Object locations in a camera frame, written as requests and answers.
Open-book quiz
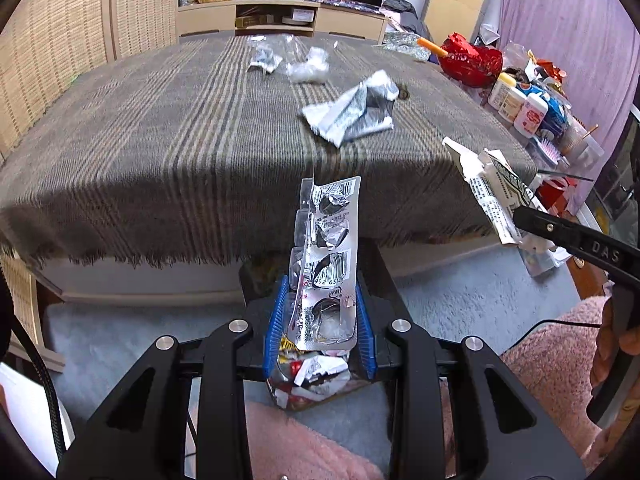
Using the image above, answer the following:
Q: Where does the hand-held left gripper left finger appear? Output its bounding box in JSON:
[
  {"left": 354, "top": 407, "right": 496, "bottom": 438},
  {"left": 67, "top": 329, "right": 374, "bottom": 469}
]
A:
[{"left": 57, "top": 274, "right": 291, "bottom": 480}]

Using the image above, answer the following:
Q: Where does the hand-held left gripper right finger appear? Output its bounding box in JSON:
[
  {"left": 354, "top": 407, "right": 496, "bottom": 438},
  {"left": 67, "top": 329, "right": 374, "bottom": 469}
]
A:
[{"left": 352, "top": 280, "right": 586, "bottom": 480}]

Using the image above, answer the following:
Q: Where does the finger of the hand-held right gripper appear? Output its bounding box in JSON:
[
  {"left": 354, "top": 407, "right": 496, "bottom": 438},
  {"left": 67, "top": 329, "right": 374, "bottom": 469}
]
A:
[{"left": 512, "top": 206, "right": 640, "bottom": 281}]

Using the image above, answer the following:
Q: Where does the black trash bin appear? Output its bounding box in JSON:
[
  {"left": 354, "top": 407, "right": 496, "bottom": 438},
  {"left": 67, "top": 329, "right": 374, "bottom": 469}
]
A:
[{"left": 239, "top": 237, "right": 403, "bottom": 411}]

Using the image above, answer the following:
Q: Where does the silver blister pack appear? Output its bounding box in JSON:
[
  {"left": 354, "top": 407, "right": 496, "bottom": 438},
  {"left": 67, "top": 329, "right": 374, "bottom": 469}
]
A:
[{"left": 289, "top": 176, "right": 362, "bottom": 353}]

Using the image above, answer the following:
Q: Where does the white paper wrapper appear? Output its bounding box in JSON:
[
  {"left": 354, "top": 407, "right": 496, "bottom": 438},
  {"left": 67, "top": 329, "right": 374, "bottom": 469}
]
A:
[{"left": 442, "top": 136, "right": 571, "bottom": 278}]

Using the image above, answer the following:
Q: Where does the person's right hand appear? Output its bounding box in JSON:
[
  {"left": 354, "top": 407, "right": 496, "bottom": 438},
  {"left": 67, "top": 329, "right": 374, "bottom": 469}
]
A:
[{"left": 592, "top": 300, "right": 640, "bottom": 386}]

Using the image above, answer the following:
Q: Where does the pink hairbrush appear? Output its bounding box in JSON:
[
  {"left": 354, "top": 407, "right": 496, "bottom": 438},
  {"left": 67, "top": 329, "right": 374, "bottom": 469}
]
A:
[{"left": 537, "top": 135, "right": 568, "bottom": 167}]

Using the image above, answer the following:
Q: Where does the blue round tin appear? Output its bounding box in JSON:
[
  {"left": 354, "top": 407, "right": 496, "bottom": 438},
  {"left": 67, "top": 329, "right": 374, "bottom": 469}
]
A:
[{"left": 535, "top": 85, "right": 572, "bottom": 134}]

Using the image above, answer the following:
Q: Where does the cream lotion bottle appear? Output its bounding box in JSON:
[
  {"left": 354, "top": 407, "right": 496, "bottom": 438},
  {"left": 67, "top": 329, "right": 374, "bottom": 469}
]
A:
[{"left": 487, "top": 72, "right": 523, "bottom": 121}]

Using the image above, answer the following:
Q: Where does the purple curtain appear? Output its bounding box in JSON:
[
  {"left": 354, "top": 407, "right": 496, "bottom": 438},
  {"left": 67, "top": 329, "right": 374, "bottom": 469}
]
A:
[{"left": 492, "top": 0, "right": 640, "bottom": 201}]

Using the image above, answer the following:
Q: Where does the red openwork basket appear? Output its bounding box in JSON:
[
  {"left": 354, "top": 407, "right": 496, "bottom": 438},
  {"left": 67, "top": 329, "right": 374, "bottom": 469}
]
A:
[{"left": 439, "top": 33, "right": 503, "bottom": 86}]

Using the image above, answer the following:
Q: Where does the grey plaid tablecloth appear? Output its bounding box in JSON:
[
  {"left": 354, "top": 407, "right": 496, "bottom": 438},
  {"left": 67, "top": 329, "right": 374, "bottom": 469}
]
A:
[{"left": 0, "top": 35, "right": 538, "bottom": 268}]

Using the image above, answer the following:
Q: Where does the silver crumpled wrapper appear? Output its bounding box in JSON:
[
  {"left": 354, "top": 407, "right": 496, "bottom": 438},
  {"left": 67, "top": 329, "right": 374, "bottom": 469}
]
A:
[{"left": 301, "top": 71, "right": 399, "bottom": 148}]

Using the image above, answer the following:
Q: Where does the orange stick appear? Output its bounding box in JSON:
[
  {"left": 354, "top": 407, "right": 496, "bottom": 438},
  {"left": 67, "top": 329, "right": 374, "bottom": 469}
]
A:
[{"left": 417, "top": 37, "right": 448, "bottom": 57}]

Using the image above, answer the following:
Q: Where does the floral grey cloth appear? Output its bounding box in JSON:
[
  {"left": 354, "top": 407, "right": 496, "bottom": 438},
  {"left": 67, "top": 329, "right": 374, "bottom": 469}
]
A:
[{"left": 382, "top": 31, "right": 431, "bottom": 61}]

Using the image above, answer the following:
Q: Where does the beige standing air conditioner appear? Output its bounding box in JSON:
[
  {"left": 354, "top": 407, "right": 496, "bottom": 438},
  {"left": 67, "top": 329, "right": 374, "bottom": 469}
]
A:
[{"left": 425, "top": 0, "right": 506, "bottom": 43}]

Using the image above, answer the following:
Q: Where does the clear packet with black print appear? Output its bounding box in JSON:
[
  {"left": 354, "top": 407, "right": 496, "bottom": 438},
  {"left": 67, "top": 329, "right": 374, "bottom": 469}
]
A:
[{"left": 248, "top": 35, "right": 303, "bottom": 75}]

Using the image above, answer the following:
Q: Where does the grey clothes pile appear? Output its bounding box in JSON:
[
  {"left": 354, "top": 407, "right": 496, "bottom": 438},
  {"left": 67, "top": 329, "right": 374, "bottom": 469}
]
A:
[{"left": 381, "top": 0, "right": 426, "bottom": 36}]

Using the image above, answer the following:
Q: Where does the beige and grey television cabinet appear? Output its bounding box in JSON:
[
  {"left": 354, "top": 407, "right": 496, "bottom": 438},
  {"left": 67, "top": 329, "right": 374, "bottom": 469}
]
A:
[{"left": 176, "top": 0, "right": 388, "bottom": 43}]

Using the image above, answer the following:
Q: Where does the dark patterned cloth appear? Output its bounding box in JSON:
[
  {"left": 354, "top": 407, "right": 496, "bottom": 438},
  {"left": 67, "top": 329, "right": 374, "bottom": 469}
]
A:
[{"left": 310, "top": 0, "right": 381, "bottom": 11}]

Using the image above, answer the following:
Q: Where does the woven folding screen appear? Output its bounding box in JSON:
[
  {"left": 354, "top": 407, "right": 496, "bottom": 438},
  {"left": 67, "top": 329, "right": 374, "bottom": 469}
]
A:
[{"left": 0, "top": 0, "right": 181, "bottom": 156}]

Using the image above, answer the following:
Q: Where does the black cable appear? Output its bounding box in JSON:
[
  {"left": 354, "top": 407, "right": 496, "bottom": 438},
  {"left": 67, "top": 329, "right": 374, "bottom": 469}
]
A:
[{"left": 500, "top": 317, "right": 603, "bottom": 358}]

